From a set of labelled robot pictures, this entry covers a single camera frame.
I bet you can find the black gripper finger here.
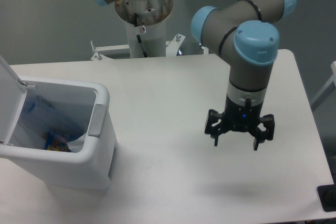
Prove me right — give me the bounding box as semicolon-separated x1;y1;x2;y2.
204;109;233;146
251;114;275;151

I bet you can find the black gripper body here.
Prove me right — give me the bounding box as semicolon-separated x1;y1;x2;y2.
222;97;263;133

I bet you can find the white paper carton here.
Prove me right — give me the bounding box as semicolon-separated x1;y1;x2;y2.
67;134;86;153

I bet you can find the clear plastic water bottle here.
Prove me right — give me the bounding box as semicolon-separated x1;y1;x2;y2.
19;96;85;150

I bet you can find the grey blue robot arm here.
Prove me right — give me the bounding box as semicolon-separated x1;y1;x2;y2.
95;0;297;148

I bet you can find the white plastic trash can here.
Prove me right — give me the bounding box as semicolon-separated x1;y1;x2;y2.
1;77;117;189

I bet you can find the white trash can lid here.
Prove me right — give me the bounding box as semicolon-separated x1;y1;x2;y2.
1;58;35;144

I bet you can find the black device at table edge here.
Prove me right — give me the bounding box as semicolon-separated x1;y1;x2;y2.
317;184;335;212

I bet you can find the blue yellow snack wrapper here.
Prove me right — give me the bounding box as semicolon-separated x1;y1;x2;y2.
44;132;71;152

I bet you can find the white frame at right edge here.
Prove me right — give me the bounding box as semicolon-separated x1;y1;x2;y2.
310;61;335;111

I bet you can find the white metal base frame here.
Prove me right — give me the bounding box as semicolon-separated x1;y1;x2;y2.
90;34;211;61

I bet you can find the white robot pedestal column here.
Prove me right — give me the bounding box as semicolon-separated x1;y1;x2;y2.
115;0;173;58

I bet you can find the black cable on pedestal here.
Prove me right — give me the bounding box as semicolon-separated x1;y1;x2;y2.
133;13;148;58

